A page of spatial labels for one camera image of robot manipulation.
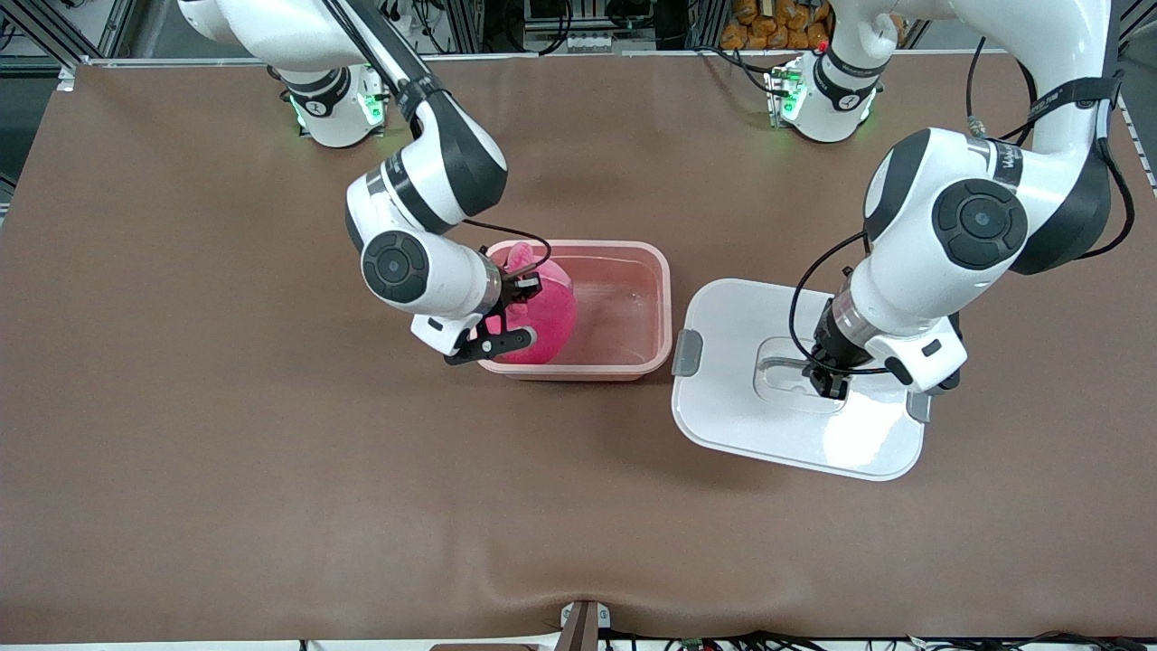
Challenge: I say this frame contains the pink plush toy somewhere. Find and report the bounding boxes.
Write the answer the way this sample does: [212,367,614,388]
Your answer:
[488,242,578,365]

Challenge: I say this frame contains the brown table mat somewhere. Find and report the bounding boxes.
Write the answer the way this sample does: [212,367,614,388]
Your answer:
[0,52,1157,645]

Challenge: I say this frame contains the grey metal bracket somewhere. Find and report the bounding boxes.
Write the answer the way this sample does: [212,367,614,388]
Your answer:
[559,601,612,651]

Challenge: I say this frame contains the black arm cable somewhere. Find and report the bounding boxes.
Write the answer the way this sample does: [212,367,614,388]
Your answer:
[461,220,554,272]
[788,36,1135,376]

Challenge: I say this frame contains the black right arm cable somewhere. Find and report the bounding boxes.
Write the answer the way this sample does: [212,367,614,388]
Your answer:
[461,220,554,272]

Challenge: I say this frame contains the silver base connector plate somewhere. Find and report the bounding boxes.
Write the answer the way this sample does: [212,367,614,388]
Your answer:
[363,68,392,127]

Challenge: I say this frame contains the white box lid grey clips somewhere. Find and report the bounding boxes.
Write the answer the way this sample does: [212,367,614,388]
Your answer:
[672,278,932,482]

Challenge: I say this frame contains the aluminium frame profile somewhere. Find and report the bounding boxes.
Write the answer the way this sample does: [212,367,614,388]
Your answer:
[0,0,136,91]
[1110,0,1157,195]

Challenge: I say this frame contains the pink plastic box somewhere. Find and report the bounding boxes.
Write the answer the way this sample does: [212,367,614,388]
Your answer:
[476,240,673,382]

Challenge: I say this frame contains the white power strip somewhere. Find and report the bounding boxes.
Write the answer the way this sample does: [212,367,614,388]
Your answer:
[384,0,426,37]

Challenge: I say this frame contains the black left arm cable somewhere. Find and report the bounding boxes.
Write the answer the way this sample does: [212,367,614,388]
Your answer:
[788,36,1135,376]

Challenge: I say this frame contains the pile of orange toys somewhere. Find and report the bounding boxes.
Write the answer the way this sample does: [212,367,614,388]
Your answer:
[720,0,832,51]

